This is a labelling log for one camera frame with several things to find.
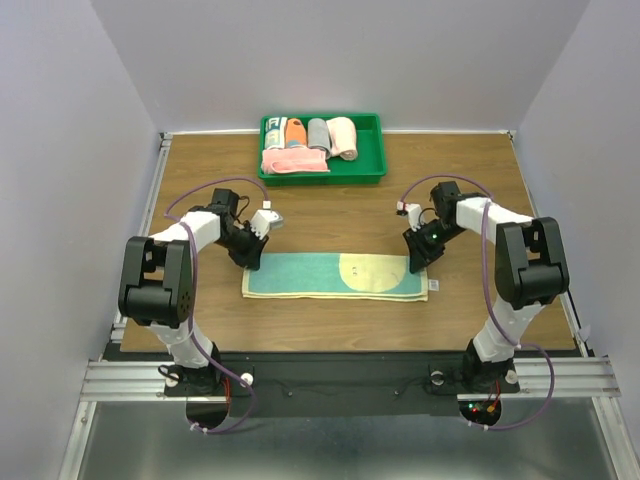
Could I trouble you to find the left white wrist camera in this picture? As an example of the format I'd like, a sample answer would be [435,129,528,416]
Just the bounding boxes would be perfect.
[249,200,284,240]

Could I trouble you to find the purple cable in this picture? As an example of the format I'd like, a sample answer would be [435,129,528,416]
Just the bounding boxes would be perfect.
[163,177,271,435]
[397,173,555,431]

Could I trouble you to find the pink towel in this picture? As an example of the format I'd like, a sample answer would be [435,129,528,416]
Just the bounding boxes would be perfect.
[326,117,358,161]
[261,148,330,175]

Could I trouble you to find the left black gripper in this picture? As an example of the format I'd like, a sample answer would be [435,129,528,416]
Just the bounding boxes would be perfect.
[215,221,269,270]

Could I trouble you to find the grey rolled towel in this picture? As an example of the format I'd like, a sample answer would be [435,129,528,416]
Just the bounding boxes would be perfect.
[307,118,331,158]

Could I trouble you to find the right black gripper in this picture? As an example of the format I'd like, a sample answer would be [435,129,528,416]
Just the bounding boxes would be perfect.
[402,219,464,273]

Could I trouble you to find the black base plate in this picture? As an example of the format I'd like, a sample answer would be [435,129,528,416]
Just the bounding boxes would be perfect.
[158,351,520,431]

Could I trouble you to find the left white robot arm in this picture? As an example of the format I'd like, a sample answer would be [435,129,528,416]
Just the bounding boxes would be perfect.
[118,188,283,396]

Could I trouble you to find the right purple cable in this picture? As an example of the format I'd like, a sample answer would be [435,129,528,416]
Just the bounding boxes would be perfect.
[397,173,555,431]

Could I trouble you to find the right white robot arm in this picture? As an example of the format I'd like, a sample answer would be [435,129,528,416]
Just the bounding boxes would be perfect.
[396,175,570,391]

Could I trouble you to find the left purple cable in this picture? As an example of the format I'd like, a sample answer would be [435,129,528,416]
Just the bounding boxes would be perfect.
[163,177,271,435]

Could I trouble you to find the aluminium frame rail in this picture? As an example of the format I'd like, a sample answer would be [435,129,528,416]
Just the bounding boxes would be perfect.
[58,130,621,480]

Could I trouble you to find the white green rolled towel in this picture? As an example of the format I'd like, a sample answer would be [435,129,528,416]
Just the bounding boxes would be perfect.
[263,116,288,150]

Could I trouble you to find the yellow green towel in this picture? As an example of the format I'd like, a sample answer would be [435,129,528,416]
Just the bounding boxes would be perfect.
[242,253,439,302]

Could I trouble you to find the green plastic tray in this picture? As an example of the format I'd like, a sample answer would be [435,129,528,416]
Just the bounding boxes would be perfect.
[256,112,388,187]

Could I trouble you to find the pink rolled towel in tray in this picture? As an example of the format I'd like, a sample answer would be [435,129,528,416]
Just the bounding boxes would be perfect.
[261,148,330,175]

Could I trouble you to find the orange rolled towel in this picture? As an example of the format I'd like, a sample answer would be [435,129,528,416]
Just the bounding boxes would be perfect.
[285,118,307,148]

